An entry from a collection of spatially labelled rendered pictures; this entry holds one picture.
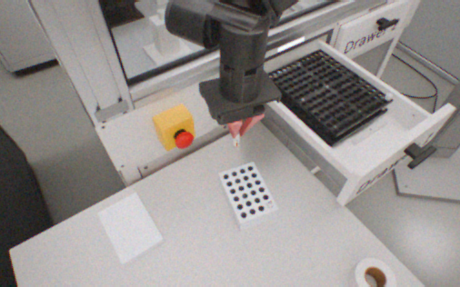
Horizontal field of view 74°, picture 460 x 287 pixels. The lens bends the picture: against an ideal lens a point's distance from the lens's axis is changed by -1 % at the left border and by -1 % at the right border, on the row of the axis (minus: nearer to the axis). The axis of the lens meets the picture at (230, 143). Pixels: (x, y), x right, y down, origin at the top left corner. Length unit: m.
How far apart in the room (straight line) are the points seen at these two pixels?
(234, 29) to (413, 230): 1.47
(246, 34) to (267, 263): 0.43
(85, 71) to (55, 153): 1.43
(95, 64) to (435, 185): 1.65
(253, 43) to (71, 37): 0.26
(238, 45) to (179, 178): 0.42
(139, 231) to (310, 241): 0.34
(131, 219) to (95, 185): 1.06
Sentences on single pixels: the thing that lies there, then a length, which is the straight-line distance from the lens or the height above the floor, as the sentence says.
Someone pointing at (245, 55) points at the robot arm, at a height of 1.15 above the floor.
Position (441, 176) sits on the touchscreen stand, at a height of 0.04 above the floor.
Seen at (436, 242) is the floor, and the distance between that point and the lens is 1.72.
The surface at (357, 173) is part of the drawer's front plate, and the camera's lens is 0.56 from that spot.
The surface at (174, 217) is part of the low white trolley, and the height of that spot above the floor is 0.76.
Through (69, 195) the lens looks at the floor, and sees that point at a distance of 1.74.
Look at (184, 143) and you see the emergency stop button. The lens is 0.62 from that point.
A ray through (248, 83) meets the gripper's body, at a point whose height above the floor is 1.11.
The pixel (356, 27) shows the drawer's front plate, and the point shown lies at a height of 0.91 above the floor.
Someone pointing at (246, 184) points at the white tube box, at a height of 0.79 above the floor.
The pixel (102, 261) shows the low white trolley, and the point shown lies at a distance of 0.68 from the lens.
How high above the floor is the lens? 1.36
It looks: 52 degrees down
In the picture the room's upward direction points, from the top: straight up
